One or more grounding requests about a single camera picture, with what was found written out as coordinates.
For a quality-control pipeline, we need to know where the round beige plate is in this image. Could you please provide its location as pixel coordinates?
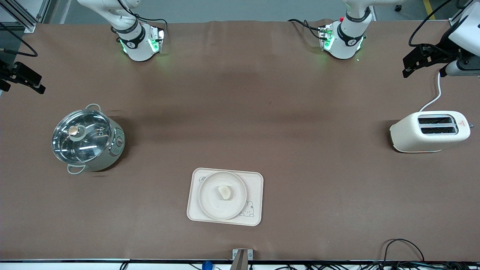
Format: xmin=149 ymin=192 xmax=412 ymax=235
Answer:
xmin=199 ymin=171 xmax=248 ymax=221

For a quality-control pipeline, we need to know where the glass pot lid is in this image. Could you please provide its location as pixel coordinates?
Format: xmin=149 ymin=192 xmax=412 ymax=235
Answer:
xmin=52 ymin=109 xmax=113 ymax=164

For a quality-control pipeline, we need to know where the cream two-slot toaster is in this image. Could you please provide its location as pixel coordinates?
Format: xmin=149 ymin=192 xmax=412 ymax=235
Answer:
xmin=390 ymin=111 xmax=474 ymax=153

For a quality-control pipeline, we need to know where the steel pot with glass lid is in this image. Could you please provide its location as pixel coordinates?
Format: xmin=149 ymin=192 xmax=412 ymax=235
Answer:
xmin=52 ymin=104 xmax=126 ymax=175

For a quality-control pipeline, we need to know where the brown table mat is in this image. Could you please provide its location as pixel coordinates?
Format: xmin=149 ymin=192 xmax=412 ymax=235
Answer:
xmin=0 ymin=19 xmax=480 ymax=262

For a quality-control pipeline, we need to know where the beige rabbit print tray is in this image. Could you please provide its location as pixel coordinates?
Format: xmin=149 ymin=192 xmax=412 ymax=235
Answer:
xmin=187 ymin=168 xmax=264 ymax=227

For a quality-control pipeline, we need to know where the aluminium frame profile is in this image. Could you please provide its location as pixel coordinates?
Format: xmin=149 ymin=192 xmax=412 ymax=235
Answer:
xmin=449 ymin=7 xmax=470 ymax=27
xmin=0 ymin=0 xmax=51 ymax=33

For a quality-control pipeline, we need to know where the white toaster power cord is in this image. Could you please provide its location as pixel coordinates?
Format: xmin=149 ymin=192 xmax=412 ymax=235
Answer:
xmin=419 ymin=71 xmax=443 ymax=113

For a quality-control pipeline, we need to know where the black left arm base cable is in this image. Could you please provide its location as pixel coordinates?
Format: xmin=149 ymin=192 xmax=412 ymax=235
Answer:
xmin=288 ymin=19 xmax=325 ymax=40

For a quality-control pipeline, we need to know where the black arm base cable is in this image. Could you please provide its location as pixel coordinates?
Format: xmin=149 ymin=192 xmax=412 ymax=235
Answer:
xmin=288 ymin=19 xmax=325 ymax=40
xmin=116 ymin=0 xmax=168 ymax=38

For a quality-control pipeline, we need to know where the black right arm base cable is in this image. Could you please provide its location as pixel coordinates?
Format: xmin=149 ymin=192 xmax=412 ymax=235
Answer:
xmin=116 ymin=0 xmax=168 ymax=38

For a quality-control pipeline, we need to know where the black looped cable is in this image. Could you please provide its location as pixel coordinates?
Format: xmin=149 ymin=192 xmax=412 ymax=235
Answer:
xmin=382 ymin=238 xmax=425 ymax=264

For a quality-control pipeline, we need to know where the black cable bundle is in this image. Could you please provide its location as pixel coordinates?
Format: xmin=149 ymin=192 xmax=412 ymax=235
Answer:
xmin=262 ymin=262 xmax=480 ymax=270

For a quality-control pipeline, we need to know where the grey metal camera bracket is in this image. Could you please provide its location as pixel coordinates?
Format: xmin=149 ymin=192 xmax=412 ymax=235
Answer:
xmin=229 ymin=249 xmax=254 ymax=270

